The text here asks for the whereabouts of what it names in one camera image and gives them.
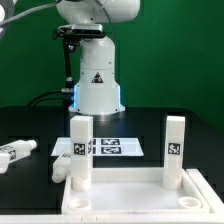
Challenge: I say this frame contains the white square desk top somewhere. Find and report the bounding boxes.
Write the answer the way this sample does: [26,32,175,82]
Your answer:
[61,167,211,215]

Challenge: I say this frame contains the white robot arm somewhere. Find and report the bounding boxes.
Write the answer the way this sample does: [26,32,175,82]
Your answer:
[47,0,140,119]

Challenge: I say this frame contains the white marker base sheet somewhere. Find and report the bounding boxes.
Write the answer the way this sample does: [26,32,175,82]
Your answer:
[52,137,144,157]

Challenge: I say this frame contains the black cables at base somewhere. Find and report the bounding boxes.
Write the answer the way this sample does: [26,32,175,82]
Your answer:
[28,87,74,108]

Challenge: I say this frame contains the black camera on stand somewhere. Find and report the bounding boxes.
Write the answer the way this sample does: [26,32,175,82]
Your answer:
[53,24,106,95]

